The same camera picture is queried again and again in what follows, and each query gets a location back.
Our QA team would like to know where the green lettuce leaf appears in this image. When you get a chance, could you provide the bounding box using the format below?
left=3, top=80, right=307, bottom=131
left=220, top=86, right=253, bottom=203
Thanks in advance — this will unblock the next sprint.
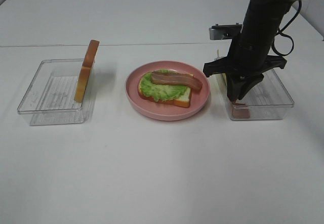
left=139, top=72, right=191, bottom=102

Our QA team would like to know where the bacon strip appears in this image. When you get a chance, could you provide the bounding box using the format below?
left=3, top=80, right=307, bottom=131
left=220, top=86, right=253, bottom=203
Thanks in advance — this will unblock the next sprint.
left=231, top=101, right=251, bottom=120
left=150, top=71, right=203, bottom=92

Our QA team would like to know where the yellow cheese slice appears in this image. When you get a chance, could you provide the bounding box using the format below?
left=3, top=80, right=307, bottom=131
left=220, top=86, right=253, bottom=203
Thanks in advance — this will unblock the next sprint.
left=216, top=49, right=228, bottom=87

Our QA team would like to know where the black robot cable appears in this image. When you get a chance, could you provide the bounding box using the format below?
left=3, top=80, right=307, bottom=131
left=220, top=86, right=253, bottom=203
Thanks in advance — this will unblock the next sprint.
left=270, top=0, right=303, bottom=57

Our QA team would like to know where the clear plastic container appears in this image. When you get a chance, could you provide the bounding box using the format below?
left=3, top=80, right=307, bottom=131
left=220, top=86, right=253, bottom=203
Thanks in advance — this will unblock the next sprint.
left=17, top=59, right=96, bottom=126
left=216, top=69, right=294, bottom=120

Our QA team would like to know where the bread slice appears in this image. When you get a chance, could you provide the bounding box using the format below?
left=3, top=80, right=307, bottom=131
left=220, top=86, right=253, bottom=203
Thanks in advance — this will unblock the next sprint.
left=138, top=87, right=191, bottom=108
left=74, top=40, right=100, bottom=103

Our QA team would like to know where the clear right plastic container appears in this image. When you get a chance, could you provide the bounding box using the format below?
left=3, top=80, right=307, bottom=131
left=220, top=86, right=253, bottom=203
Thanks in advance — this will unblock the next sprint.
left=216, top=69, right=294, bottom=120

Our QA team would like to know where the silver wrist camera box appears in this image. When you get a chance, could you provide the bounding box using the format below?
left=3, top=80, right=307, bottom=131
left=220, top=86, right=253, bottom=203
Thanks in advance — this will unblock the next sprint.
left=209, top=23, right=242, bottom=40

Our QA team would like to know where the clear left plastic container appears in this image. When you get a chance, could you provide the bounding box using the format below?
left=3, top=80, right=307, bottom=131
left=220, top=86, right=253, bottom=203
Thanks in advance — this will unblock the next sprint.
left=17, top=59, right=96, bottom=126

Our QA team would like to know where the pink plate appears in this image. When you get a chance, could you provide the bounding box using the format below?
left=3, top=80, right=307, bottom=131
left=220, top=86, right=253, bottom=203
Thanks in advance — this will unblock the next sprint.
left=125, top=61, right=210, bottom=121

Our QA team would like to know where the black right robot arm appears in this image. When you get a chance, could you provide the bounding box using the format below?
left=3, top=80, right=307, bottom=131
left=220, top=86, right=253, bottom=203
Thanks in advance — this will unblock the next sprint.
left=203, top=0, right=302, bottom=102

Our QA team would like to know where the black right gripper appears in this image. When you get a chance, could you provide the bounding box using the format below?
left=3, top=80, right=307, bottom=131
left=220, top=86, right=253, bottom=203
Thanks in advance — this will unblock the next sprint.
left=203, top=34, right=287, bottom=101

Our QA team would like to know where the upright bread slice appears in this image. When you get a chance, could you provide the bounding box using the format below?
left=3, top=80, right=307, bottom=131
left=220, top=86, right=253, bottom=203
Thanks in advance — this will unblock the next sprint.
left=74, top=40, right=100, bottom=103

